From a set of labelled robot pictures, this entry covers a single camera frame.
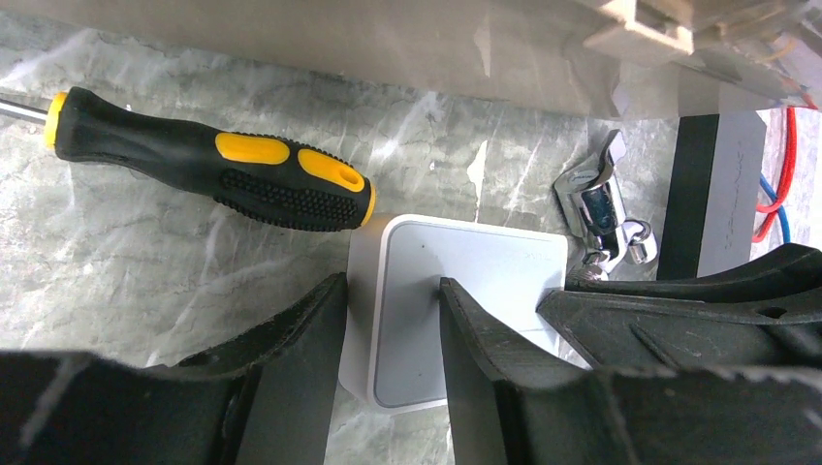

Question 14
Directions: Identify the long red ethernet cable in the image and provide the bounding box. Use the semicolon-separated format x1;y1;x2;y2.
751;106;799;244

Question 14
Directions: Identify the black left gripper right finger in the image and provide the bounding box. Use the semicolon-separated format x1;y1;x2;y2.
439;278;821;464

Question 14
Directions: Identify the black yellow screwdriver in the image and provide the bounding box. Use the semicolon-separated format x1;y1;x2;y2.
1;86;376;232

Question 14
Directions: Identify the chrome socket adapter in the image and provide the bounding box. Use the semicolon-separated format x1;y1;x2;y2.
553;129;658;281

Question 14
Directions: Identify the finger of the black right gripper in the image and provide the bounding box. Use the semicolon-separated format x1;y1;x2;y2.
537;289;821;369
564;243;821;303

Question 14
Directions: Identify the black network switch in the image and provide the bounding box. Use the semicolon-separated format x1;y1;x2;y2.
656;110;767;279

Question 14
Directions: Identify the small white switch box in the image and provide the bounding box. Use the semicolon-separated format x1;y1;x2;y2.
338;213;592;417

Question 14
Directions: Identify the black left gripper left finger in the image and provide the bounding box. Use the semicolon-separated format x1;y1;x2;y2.
1;273;347;464

